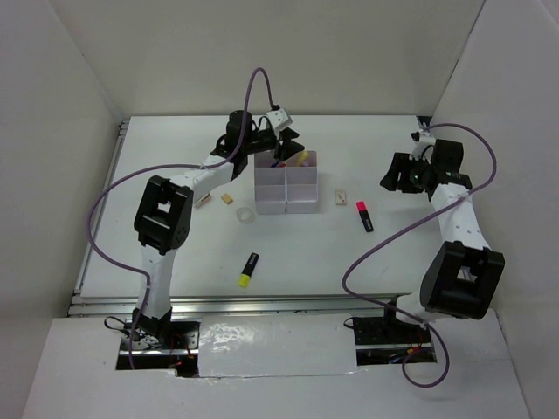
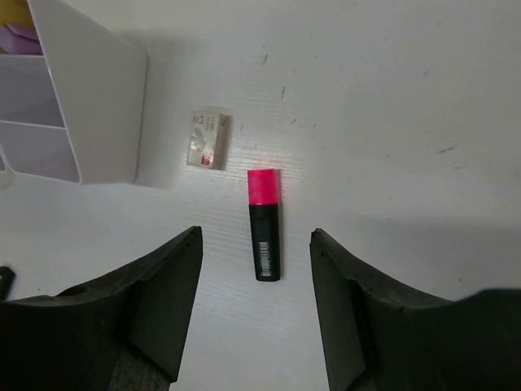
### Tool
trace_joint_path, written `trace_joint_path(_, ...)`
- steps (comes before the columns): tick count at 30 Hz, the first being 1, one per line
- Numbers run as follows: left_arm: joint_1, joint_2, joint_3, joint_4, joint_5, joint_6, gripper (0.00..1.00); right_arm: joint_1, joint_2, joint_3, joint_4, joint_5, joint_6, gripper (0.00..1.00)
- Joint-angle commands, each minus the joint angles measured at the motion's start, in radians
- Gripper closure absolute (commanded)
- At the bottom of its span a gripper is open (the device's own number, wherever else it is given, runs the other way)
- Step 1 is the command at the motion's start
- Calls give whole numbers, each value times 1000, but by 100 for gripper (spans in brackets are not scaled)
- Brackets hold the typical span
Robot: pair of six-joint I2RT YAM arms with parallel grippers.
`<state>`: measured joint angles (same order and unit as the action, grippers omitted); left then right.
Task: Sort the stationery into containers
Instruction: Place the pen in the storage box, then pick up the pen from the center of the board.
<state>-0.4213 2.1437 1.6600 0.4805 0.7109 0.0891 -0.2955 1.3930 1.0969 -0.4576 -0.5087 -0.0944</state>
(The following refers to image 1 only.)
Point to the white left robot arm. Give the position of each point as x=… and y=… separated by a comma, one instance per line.
x=164, y=215

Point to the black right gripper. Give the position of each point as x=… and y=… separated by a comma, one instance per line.
x=402, y=163

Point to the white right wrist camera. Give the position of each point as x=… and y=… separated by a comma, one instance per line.
x=423, y=143

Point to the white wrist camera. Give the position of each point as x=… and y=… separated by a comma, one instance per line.
x=279, y=119
x=423, y=143

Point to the black yellow highlighter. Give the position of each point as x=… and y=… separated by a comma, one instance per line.
x=246, y=274

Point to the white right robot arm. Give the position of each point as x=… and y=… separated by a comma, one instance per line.
x=464, y=274

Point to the pink white stapler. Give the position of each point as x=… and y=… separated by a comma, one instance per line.
x=202, y=201

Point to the white organizer container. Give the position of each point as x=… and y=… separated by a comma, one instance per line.
x=302, y=191
x=269, y=185

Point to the pastel yellow highlighter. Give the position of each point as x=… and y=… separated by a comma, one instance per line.
x=304, y=155

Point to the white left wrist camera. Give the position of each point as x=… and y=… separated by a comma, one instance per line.
x=279, y=119

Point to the white left organizer container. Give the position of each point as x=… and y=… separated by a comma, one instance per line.
x=269, y=185

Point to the beige white eraser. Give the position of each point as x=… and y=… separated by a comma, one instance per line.
x=340, y=197

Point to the black pink highlighter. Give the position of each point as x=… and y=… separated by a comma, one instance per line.
x=364, y=215

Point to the clear tape roll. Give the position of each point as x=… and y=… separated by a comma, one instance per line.
x=245, y=215

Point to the white foil-taped panel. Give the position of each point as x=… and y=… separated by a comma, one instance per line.
x=275, y=346

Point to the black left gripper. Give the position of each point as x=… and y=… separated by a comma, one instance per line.
x=288, y=147

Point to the white right organizer container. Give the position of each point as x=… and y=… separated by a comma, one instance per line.
x=302, y=191

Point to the small yellow eraser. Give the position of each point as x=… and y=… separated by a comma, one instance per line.
x=226, y=198

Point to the aluminium frame rail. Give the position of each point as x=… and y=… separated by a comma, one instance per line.
x=228, y=305

